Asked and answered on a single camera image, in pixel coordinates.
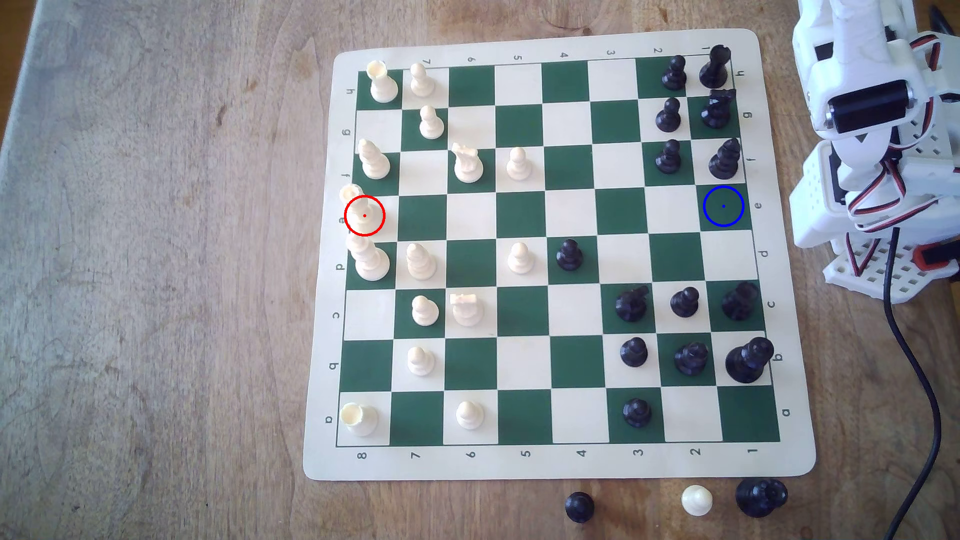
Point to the white king chess piece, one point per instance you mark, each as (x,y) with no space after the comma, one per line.
(364,217)

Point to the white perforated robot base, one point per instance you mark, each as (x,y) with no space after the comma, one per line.
(870,276)

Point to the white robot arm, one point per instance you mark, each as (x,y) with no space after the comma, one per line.
(847,45)

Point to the white pawn chess piece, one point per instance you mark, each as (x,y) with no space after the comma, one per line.
(426,313)
(421,362)
(422,81)
(697,501)
(470,416)
(520,259)
(519,166)
(431,124)

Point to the white knight chess piece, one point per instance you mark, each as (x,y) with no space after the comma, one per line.
(466,310)
(467,166)

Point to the white bishop chess piece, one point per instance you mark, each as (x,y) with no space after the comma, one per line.
(421,263)
(374,162)

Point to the green white chess board mat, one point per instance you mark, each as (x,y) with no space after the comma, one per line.
(525,315)

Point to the black pawn chess piece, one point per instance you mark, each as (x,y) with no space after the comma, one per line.
(668,117)
(684,303)
(675,74)
(668,158)
(634,352)
(637,414)
(569,256)
(579,508)

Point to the white queen chess piece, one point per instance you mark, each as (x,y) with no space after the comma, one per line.
(369,261)

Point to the black knight chess piece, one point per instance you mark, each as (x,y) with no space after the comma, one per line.
(717,109)
(631,305)

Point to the white rook chess piece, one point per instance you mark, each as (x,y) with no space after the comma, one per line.
(383,84)
(360,420)

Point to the black bishop chess piece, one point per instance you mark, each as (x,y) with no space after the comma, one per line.
(691,360)
(725,160)

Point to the black king chess piece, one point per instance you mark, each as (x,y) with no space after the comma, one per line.
(747,361)

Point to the black queen chess piece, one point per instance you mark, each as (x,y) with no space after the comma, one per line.
(760,498)

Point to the orange black clamp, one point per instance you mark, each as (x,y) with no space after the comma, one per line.
(932,259)

